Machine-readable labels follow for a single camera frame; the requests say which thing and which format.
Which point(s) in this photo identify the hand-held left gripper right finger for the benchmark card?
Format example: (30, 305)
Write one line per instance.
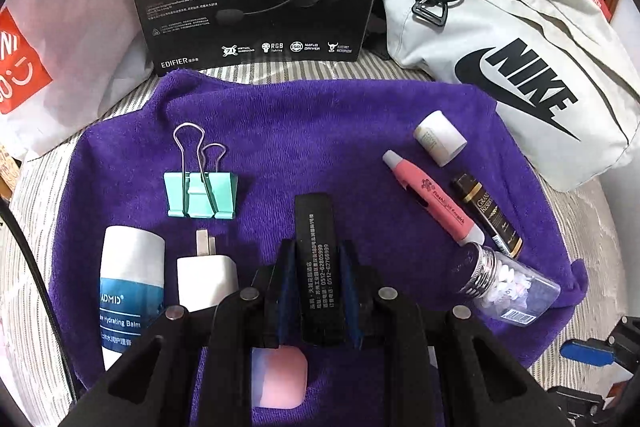
(350, 292)

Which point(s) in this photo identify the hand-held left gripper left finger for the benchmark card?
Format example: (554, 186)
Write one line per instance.
(286, 287)

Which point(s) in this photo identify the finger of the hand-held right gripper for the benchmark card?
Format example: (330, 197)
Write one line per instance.
(575, 399)
(585, 353)

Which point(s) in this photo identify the black rectangular box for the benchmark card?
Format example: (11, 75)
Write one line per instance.
(320, 257)

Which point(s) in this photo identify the white and blue balm tube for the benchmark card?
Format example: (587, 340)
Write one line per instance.
(130, 257)

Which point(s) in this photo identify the brown lighter with gold bands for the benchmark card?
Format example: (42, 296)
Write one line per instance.
(487, 212)

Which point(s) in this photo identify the white charger plug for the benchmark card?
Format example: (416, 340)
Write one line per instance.
(205, 277)

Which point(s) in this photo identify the pink translucent block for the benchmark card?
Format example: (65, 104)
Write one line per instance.
(280, 377)

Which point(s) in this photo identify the clear bottle with silver cap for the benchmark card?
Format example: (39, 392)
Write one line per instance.
(520, 287)

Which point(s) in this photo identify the green binder clip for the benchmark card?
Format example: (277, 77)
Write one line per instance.
(200, 197)

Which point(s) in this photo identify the pink marker pen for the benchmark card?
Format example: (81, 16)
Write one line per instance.
(435, 199)

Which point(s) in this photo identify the grey striped bedsheet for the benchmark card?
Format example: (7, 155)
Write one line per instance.
(575, 217)

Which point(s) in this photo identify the purple towel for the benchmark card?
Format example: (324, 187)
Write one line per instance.
(325, 147)

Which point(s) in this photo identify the white cylindrical jar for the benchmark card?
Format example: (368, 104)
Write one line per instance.
(442, 137)

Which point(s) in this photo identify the black plastic buckle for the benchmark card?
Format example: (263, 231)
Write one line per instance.
(429, 9)

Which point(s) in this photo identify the white bag with black logo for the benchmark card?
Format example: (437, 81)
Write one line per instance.
(500, 17)

